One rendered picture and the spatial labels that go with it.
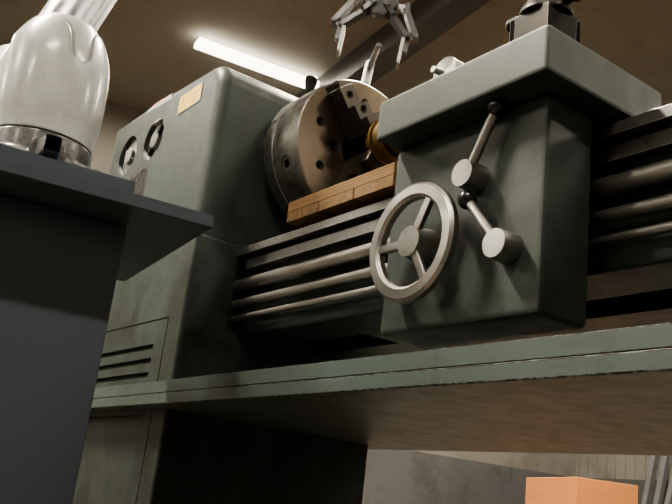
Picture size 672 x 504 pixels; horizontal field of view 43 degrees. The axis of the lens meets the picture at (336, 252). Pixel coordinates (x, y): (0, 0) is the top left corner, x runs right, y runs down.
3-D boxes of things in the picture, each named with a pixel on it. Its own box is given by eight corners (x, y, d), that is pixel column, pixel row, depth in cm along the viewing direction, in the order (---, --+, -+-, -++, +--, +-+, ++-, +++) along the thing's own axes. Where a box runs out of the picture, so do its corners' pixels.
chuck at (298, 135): (255, 199, 169) (292, 66, 181) (375, 259, 185) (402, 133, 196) (280, 189, 162) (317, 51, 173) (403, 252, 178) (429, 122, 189)
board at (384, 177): (285, 222, 156) (288, 202, 158) (431, 272, 176) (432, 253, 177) (392, 185, 133) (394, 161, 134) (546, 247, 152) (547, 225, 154)
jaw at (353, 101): (337, 146, 176) (314, 92, 175) (354, 139, 179) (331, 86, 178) (371, 131, 168) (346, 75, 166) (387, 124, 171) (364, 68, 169)
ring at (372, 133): (361, 117, 171) (390, 103, 163) (396, 133, 176) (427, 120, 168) (356, 160, 168) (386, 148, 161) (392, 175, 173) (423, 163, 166)
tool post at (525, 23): (506, 78, 128) (509, 20, 131) (539, 96, 132) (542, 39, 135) (545, 61, 122) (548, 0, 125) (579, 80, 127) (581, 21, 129)
